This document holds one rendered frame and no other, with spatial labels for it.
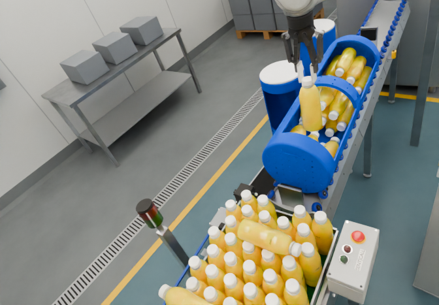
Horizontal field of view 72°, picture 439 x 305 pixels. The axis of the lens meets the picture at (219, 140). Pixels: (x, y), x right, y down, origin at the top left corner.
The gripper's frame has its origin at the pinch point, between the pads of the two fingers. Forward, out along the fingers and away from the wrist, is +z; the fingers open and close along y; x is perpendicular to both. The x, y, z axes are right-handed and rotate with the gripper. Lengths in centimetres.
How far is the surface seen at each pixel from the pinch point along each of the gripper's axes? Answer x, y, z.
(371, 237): 31, -27, 37
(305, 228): 35, -8, 37
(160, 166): -40, 192, 146
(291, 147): 11.5, 4.7, 25.3
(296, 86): -62, 35, 49
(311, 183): 11.4, -1.1, 43.9
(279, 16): -325, 173, 109
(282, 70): -71, 47, 43
